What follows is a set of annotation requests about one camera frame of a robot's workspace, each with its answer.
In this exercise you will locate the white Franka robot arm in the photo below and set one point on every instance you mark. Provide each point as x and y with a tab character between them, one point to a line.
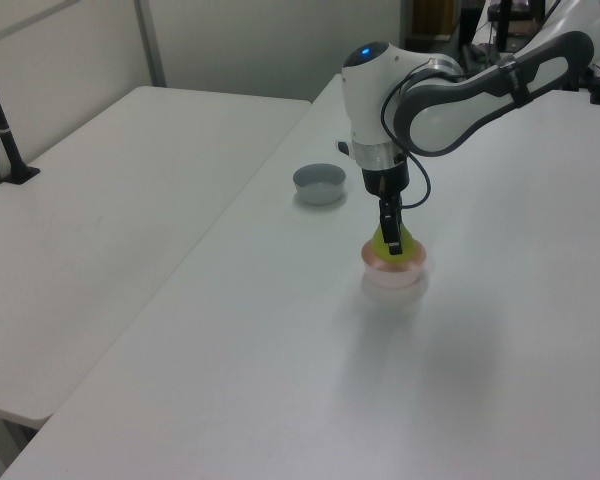
460	100

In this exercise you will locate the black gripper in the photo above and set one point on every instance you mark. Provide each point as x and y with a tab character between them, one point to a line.
386	180

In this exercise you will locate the grey plastic bowl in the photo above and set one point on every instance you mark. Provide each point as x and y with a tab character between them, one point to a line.
320	192

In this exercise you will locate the green pear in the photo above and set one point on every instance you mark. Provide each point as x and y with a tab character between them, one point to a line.
408	247

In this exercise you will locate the pink plastic bowl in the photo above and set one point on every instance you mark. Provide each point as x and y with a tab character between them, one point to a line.
395	276

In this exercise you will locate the black background post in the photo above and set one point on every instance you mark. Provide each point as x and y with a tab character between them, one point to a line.
503	25

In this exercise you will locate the black pole stand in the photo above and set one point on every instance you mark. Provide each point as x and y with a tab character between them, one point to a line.
5	135

